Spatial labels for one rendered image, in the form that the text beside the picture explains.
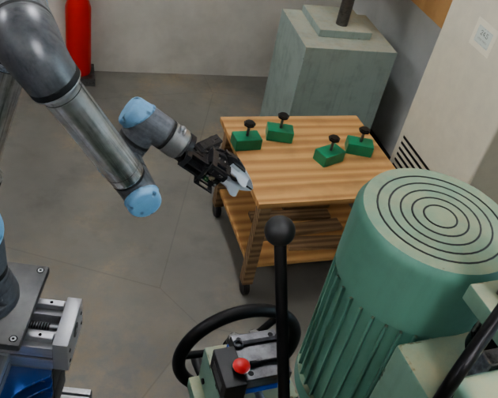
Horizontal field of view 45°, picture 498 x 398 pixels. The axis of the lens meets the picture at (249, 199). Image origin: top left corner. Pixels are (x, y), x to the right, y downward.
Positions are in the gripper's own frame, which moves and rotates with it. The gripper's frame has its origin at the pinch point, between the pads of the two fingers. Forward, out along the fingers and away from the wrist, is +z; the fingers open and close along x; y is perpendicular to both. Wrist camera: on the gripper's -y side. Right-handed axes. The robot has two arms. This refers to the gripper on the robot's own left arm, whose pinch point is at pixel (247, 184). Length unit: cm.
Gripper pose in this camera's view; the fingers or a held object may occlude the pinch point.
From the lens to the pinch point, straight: 147.5
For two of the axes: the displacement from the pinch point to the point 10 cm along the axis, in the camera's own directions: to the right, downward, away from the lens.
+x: 6.6, -5.8, -4.8
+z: 7.5, 5.0, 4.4
